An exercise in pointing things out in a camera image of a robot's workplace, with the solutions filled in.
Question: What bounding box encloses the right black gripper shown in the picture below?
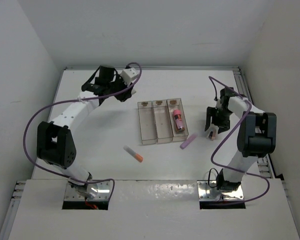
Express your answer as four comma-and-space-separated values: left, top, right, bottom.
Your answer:
205, 107, 233, 134

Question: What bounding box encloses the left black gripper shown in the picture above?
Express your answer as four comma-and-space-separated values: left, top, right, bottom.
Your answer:
106, 73, 134, 102

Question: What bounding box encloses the pink capped bead bottle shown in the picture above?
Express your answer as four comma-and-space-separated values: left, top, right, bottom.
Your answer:
172, 109, 185, 133

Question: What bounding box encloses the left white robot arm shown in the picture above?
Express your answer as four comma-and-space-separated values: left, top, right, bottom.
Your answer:
36, 65, 141, 199

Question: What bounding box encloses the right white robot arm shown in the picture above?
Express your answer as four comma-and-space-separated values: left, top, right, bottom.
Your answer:
204, 87, 277, 192

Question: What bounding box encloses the purple highlighter marker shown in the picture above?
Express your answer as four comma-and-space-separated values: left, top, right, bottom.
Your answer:
179, 133, 198, 150

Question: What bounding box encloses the right transparent tray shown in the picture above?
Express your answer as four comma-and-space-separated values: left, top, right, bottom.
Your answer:
167, 98, 189, 142

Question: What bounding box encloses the transparent tray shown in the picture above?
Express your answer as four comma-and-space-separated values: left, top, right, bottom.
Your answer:
137, 101, 157, 145
152, 100, 173, 144
167, 98, 189, 142

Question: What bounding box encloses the left transparent tray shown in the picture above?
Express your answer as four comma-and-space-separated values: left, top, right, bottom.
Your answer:
137, 101, 157, 145

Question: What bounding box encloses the middle transparent tray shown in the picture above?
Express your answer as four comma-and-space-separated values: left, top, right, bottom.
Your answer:
152, 100, 173, 144

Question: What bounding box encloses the orange capped glue stick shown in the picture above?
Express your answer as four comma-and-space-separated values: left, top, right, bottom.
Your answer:
123, 145, 143, 163

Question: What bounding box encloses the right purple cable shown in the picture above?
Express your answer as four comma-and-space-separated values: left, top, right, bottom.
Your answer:
199, 76, 270, 206

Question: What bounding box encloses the purple cable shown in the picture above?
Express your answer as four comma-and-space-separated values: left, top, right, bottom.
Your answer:
199, 76, 270, 206
23, 62, 142, 201

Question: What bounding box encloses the black cable at right base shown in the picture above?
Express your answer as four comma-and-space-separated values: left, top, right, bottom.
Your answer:
207, 167, 225, 192

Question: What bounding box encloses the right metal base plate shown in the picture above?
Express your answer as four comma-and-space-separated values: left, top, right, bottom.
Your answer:
197, 180, 244, 202

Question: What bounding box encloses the metal base plate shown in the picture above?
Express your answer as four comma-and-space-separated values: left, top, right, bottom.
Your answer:
64, 181, 112, 202
197, 180, 244, 202

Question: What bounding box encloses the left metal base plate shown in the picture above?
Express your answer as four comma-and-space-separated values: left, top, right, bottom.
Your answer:
64, 181, 112, 202

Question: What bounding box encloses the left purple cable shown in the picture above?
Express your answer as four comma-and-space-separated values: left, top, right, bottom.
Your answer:
23, 62, 142, 201

